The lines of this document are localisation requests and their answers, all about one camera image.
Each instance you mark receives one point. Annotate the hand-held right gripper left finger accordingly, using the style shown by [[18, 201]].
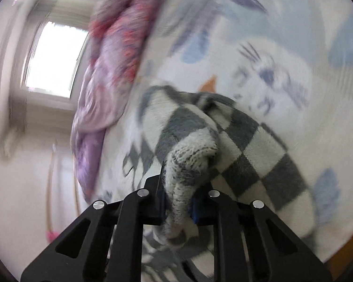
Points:
[[156, 199]]

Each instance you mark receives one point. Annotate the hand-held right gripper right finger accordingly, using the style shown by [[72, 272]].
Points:
[[200, 208]]

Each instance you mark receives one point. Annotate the grey white checkered sweater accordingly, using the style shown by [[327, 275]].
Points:
[[194, 141]]

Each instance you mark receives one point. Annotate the purple floral quilt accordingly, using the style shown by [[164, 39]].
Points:
[[111, 61]]

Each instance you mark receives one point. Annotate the white printed bed sheet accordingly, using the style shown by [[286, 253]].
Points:
[[253, 50]]

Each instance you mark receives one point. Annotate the window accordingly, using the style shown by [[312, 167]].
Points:
[[54, 57]]

